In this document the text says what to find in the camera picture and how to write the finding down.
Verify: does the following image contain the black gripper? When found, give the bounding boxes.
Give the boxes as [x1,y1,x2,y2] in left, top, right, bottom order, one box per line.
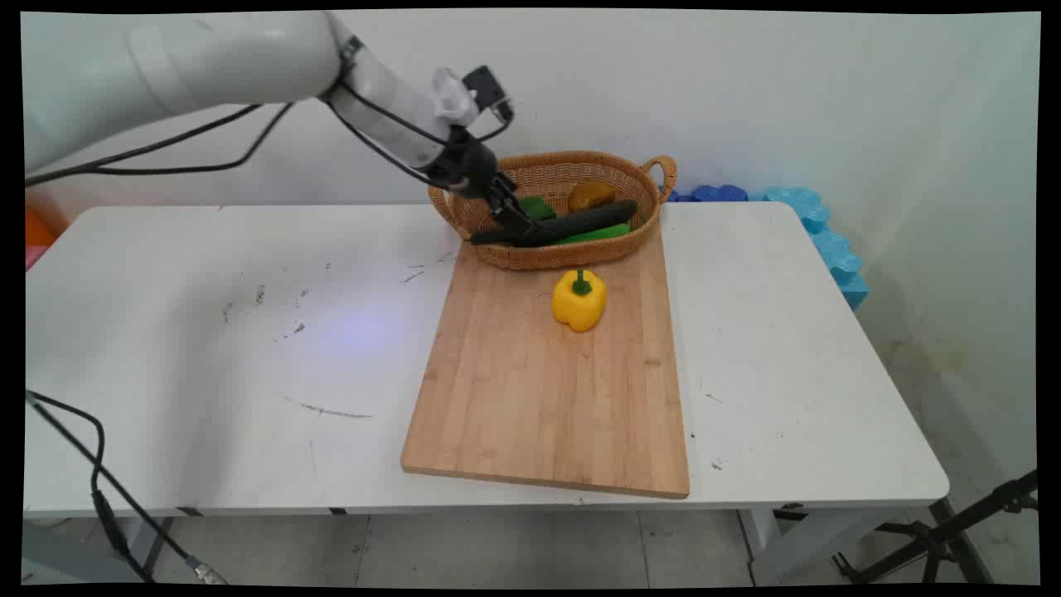
[426,131,545,248]

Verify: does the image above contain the dark green cucumber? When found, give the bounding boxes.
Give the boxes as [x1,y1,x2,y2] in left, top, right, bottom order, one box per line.
[470,199,640,249]

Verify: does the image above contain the brown potato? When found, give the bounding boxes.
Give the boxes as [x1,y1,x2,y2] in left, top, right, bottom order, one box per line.
[567,180,618,214]

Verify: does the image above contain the woven wicker basket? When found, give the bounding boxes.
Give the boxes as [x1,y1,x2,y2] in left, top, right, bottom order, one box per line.
[428,150,678,272]

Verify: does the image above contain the light green chili pepper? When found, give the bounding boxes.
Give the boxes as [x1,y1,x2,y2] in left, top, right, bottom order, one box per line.
[550,222,633,246]

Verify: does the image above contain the yellow bell pepper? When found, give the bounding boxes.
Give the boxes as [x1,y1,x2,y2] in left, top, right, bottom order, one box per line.
[551,268,608,333]

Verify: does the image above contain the wooden cutting board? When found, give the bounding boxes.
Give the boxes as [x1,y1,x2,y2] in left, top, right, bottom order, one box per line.
[400,220,691,500]

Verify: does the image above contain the dark blue foam mat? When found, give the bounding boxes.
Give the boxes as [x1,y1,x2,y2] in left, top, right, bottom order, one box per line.
[661,183,750,205]

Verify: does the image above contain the light blue foam mat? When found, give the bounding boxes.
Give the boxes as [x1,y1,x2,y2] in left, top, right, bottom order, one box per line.
[761,186,870,313]

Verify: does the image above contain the slanted white table leg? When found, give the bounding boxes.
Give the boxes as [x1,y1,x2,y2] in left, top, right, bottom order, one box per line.
[738,506,900,586]

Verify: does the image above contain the orange block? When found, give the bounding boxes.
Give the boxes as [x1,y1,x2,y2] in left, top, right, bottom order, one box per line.
[25,205,61,249]

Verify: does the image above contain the black tripod stand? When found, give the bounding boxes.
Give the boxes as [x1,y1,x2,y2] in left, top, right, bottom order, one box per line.
[831,468,1039,585]

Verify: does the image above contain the grey table leg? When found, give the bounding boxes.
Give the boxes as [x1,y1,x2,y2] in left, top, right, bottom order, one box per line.
[23,517,177,585]

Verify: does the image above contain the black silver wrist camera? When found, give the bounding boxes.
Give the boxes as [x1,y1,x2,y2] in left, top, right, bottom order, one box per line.
[462,66,516,125]

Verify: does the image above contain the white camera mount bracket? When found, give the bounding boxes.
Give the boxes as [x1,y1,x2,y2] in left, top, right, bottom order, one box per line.
[429,67,481,127]

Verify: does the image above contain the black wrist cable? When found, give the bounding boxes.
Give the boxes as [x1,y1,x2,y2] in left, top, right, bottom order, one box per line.
[326,81,516,190]

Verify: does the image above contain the black cable strap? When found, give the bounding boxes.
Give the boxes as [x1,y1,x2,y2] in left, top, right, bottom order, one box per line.
[332,35,366,94]

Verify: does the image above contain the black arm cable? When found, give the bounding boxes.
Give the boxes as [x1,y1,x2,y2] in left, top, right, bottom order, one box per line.
[25,99,297,188]

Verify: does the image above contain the black cable with connector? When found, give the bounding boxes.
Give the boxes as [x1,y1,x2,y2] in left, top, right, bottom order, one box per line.
[25,389,228,586]

